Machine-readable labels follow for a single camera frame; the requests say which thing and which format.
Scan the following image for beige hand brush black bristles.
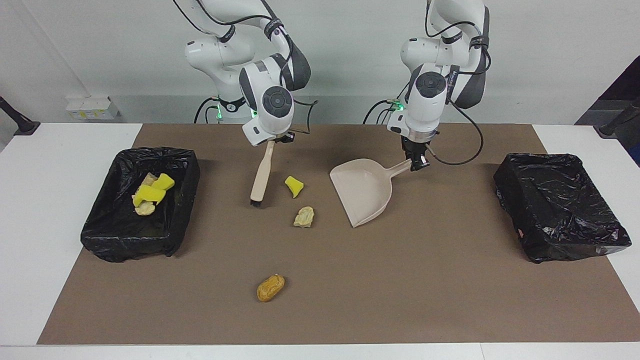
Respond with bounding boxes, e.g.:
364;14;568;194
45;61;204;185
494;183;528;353
249;140;277;207

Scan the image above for yellow sponge scrap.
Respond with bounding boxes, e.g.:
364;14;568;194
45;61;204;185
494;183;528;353
151;173;176;192
134;185;167;206
284;175;305;199

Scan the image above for beige plastic dustpan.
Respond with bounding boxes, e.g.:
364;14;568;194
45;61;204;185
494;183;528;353
329;158;414;229

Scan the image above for orange brown sponge lump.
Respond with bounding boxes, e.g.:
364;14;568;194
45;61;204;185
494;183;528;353
256;273;286;303

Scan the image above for black bag lined bin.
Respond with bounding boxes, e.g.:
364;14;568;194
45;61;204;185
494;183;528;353
80;146;201;263
493;152;632;264

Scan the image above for brown paper table mat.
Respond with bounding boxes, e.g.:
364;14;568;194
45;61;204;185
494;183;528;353
37;123;640;346

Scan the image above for black stand foot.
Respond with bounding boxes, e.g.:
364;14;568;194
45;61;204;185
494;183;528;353
0;96;41;136
599;97;640;139

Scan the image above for dark furniture panel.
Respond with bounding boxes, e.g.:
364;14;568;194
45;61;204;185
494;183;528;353
575;55;640;167

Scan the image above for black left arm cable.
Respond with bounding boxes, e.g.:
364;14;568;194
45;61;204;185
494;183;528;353
425;20;493;167

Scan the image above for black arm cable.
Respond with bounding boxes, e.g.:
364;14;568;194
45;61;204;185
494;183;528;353
172;0;321;136
425;20;493;167

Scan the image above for black base cable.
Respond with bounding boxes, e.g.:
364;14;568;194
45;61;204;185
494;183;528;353
194;96;221;124
363;99;401;125

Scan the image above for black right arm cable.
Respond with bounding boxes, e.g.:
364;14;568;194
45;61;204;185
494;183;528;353
172;0;321;136

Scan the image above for white wall socket box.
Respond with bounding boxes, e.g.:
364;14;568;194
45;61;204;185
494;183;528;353
65;96;121;121

